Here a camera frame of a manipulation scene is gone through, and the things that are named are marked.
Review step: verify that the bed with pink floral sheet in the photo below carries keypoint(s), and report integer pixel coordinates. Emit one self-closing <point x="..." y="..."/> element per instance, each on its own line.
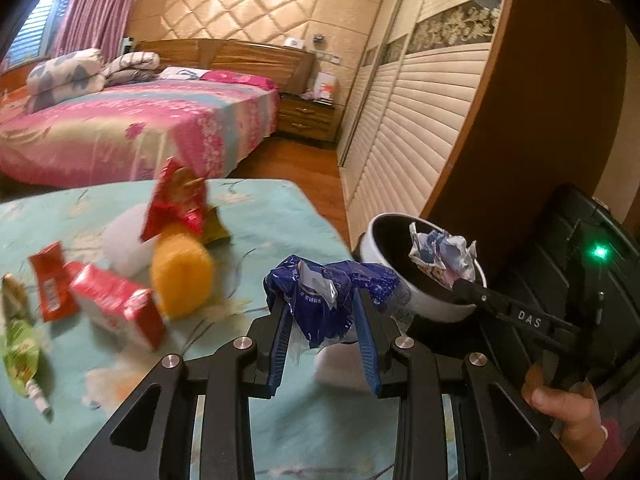
<point x="125" y="130"/>

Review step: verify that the blue white folded quilt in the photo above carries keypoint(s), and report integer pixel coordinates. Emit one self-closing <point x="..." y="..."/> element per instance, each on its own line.
<point x="60" y="77"/>

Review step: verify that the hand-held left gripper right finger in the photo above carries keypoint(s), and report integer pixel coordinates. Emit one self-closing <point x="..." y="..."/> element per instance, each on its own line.
<point x="367" y="357"/>

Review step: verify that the red orange snack packet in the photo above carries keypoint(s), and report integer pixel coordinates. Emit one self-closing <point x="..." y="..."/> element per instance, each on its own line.
<point x="170" y="200"/>

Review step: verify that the window with blinds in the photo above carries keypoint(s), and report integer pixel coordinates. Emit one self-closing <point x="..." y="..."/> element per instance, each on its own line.
<point x="37" y="25"/>

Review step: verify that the teal floral tablecloth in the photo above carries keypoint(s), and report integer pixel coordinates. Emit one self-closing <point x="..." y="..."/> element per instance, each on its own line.
<point x="260" y="225"/>

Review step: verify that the red box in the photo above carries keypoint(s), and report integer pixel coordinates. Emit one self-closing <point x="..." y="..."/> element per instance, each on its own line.
<point x="117" y="305"/>

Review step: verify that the blue plastic wrapper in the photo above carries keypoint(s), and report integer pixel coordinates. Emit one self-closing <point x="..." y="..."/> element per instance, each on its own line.
<point x="320" y="310"/>

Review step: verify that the grey white folded quilt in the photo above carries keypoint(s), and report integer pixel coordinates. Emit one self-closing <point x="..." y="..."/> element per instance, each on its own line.
<point x="132" y="67"/>

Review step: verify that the olive green wrapper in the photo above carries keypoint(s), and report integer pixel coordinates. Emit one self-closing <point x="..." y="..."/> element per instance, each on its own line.
<point x="215" y="227"/>

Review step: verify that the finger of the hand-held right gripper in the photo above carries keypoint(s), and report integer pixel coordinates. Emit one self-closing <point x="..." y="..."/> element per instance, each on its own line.
<point x="520" y="314"/>

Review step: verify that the person's right hand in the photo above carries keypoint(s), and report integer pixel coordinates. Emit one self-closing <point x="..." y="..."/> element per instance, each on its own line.
<point x="565" y="410"/>

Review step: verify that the pink pillow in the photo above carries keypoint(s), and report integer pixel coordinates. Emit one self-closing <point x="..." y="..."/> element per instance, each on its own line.
<point x="240" y="79"/>

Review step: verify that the wooden headboard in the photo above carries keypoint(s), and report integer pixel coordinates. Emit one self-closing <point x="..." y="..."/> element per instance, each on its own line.
<point x="240" y="57"/>

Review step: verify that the printed paper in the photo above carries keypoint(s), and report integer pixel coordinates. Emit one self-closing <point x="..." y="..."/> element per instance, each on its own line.
<point x="440" y="255"/>

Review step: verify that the white orange container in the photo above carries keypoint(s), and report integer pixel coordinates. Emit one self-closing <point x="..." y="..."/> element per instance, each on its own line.
<point x="323" y="84"/>

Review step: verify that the red sachet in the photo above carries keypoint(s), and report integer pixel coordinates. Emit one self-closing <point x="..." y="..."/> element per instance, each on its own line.
<point x="50" y="285"/>

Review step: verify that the white pillow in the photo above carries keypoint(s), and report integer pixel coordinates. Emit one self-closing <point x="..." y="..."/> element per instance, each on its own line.
<point x="182" y="74"/>

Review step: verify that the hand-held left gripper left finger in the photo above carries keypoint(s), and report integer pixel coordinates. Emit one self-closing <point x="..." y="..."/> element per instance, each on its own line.
<point x="279" y="347"/>

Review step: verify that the cream slatted wardrobe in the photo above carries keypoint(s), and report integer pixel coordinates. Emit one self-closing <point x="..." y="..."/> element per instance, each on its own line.
<point x="415" y="110"/>

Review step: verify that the green spout pouch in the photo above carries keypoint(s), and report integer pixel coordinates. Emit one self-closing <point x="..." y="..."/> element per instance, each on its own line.
<point x="17" y="355"/>

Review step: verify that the black suitcase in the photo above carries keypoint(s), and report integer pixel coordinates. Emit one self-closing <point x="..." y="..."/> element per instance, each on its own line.
<point x="540" y="255"/>

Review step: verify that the white round bin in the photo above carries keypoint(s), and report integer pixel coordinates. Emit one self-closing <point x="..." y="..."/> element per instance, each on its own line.
<point x="435" y="305"/>

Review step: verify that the pink curtain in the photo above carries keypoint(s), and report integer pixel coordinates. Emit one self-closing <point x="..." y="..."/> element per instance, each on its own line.
<point x="97" y="5"/>

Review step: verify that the brown wooden panel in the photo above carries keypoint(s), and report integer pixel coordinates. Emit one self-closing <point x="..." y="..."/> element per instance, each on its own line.
<point x="540" y="110"/>

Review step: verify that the wall switch panel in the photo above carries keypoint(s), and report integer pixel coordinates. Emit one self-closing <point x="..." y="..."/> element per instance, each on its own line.
<point x="330" y="57"/>

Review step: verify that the small grey wall device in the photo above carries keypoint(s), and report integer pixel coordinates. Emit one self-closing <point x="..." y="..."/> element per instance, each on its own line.
<point x="319" y="38"/>

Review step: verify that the yellow sponge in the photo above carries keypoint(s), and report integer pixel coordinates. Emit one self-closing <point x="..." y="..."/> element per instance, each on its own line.
<point x="182" y="275"/>

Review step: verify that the person's right forearm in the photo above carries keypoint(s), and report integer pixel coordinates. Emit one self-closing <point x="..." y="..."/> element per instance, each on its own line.
<point x="602" y="452"/>

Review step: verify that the wooden nightstand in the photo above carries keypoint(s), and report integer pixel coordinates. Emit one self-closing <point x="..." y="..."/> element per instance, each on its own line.
<point x="305" y="117"/>

